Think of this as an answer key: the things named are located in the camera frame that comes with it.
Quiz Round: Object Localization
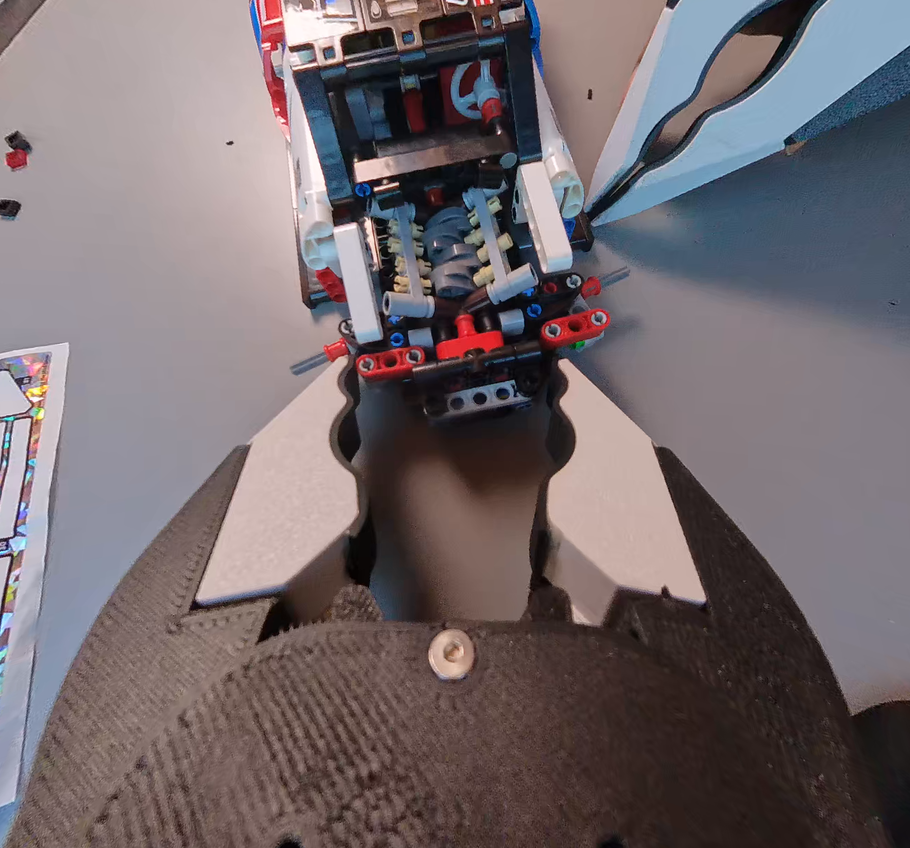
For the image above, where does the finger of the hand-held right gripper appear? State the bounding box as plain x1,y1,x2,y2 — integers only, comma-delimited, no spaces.
583,0,838,211
590,0,910,226

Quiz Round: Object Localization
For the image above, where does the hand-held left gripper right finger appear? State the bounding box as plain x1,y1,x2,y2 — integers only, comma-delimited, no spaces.
529,360,708,626

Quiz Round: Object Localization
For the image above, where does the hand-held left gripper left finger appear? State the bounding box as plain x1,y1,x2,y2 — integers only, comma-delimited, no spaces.
192,362,372,609

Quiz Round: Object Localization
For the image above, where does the blue white lego race car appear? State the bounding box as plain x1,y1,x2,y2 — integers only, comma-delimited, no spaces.
242,0,631,426

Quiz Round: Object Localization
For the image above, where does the holographic sticker sheet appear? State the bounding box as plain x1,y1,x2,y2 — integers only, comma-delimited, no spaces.
0,343,71,806

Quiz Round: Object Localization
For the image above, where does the black quilted chair armrest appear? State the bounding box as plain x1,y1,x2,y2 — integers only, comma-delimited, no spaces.
849,702,910,848

